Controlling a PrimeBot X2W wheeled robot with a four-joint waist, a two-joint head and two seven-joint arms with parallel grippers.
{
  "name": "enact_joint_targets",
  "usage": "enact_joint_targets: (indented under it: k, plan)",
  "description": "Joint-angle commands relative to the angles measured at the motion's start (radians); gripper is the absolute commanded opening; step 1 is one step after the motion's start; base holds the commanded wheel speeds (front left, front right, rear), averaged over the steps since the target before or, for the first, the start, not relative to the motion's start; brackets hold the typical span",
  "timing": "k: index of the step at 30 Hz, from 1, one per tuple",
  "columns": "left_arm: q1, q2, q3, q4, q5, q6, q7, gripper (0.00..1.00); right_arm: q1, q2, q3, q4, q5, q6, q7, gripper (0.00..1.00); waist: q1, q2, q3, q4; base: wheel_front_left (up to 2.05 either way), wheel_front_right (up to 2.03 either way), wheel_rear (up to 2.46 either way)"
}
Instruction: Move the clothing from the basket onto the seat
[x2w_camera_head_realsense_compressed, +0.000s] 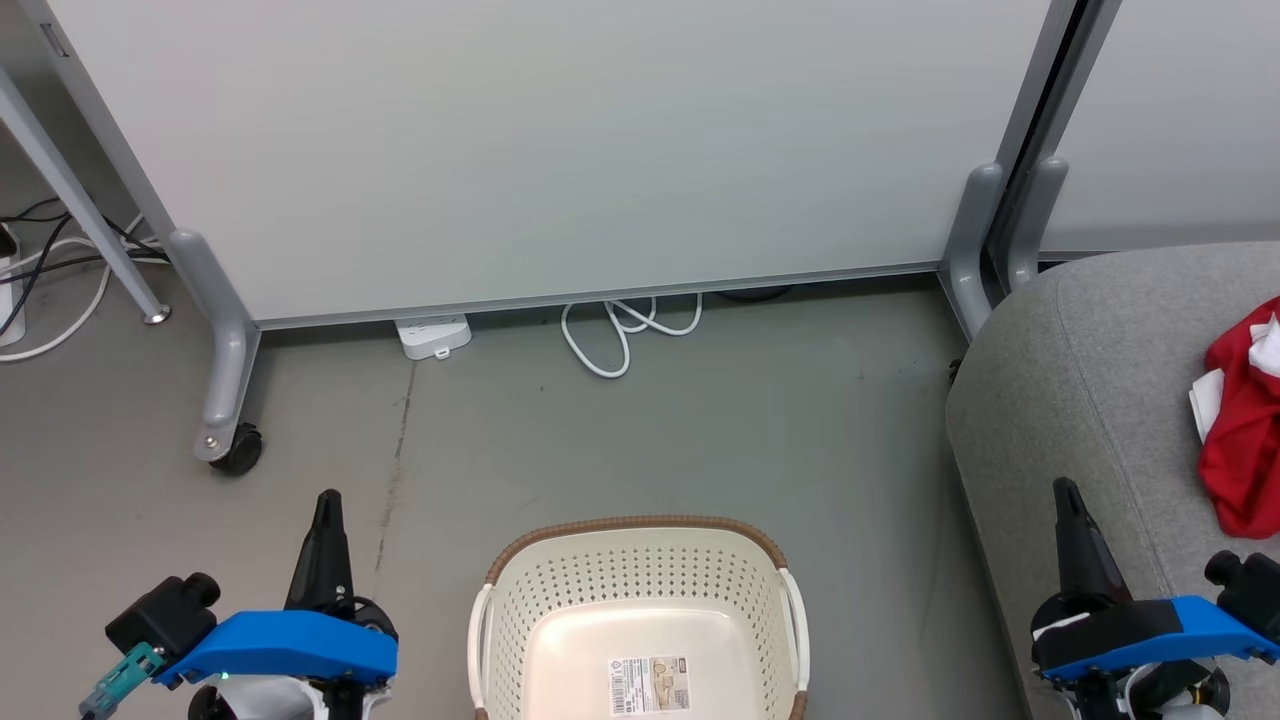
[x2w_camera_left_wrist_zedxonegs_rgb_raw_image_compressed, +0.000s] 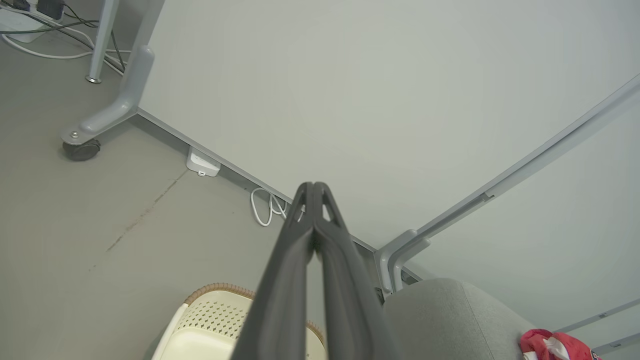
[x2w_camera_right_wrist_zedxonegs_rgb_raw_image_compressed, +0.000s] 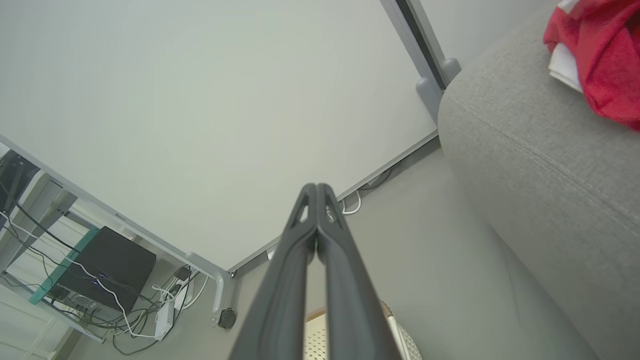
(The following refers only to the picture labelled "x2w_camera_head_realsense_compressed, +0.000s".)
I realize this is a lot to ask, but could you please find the long white floor cable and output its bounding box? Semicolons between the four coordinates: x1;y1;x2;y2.
0;213;149;364

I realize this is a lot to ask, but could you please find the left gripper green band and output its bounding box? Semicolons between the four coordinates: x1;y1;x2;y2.
188;489;399;720

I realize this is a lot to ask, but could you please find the red and white garment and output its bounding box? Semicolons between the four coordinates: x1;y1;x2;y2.
1188;295;1280;541

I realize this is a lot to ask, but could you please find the grey upholstered sofa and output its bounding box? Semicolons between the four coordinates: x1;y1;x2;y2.
944;241;1280;720

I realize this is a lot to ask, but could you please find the left black cable teal plug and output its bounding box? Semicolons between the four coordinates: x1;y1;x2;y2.
79;642;167;720

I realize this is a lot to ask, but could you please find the black caster wheel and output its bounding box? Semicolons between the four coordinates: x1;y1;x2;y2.
207;421;265;478

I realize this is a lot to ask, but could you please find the blue left camera bracket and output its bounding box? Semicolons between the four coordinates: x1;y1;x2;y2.
153;609;399;691

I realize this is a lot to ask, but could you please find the blue camera bracket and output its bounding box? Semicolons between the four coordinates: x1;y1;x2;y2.
1035;596;1280;684
153;609;399;691

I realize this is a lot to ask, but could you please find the large white partition panel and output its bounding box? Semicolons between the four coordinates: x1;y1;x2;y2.
42;0;1083;332

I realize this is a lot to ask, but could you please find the white socket strip with plug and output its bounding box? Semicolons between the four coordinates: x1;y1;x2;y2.
0;224;27;348

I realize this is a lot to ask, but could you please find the grey partition leg with caster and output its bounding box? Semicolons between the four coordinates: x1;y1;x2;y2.
164;229;264;464

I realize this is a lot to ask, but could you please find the grey metal table leg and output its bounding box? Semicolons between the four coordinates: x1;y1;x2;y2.
0;65;172;327

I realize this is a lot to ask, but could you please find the blue right camera bracket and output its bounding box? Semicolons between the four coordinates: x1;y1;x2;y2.
1035;596;1280;684

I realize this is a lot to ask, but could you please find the small white partition panel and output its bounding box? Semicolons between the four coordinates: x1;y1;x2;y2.
1038;0;1280;257

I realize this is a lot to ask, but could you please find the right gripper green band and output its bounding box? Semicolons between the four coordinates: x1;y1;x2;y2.
1030;477;1233;720

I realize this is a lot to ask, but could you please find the cream laundry basket brown rim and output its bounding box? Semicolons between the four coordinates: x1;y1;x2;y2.
467;515;812;720

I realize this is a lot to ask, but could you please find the black floor cable bundle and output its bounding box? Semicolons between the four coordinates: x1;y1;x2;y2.
0;197;173;343

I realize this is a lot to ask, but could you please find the looped white power cable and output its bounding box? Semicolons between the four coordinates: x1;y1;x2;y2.
559;292;705;380

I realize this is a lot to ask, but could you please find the white power strip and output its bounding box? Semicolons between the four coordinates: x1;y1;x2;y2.
394;313;474;362

